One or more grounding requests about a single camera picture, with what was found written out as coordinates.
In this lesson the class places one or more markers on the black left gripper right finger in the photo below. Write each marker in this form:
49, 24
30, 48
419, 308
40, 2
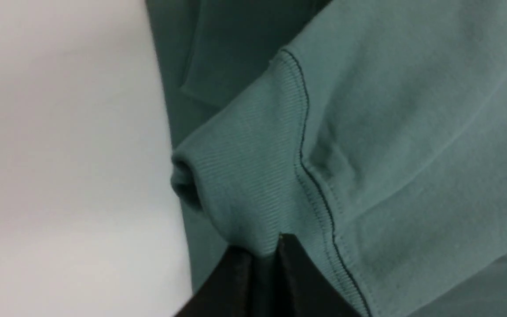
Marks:
301, 290

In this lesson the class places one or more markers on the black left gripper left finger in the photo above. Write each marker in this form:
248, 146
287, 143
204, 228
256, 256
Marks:
227, 291

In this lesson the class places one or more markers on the green long-sleeve top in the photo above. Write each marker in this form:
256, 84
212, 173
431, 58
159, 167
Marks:
373, 130

